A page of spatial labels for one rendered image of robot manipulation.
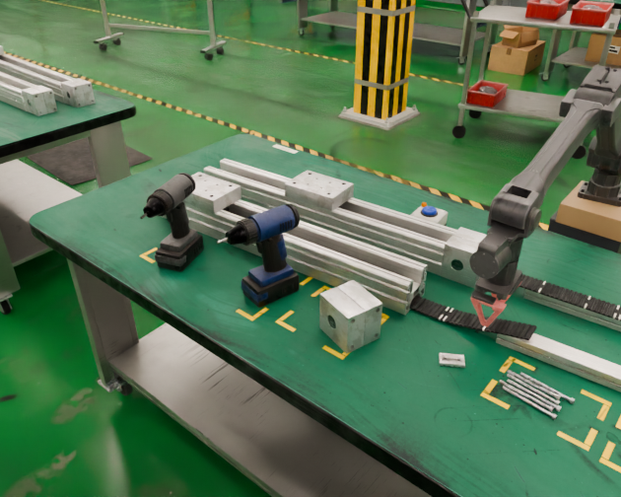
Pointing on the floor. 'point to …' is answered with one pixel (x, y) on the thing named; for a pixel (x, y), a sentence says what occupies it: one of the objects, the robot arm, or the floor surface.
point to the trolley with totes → (541, 15)
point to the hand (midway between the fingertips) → (491, 313)
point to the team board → (162, 31)
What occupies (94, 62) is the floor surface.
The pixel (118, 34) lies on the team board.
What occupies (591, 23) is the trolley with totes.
